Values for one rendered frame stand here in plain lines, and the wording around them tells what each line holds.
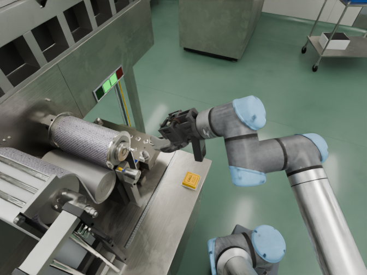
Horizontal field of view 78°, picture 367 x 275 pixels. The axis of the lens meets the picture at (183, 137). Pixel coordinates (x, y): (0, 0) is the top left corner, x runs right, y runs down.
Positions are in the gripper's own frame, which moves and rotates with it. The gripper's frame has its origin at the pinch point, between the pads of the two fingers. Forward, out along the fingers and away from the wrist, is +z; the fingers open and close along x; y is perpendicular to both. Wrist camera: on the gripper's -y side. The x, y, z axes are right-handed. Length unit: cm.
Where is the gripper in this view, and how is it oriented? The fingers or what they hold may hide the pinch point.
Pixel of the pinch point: (159, 143)
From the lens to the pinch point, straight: 73.8
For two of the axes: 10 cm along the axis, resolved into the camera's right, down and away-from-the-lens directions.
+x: -3.8, 7.2, -5.8
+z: -7.1, 1.8, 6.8
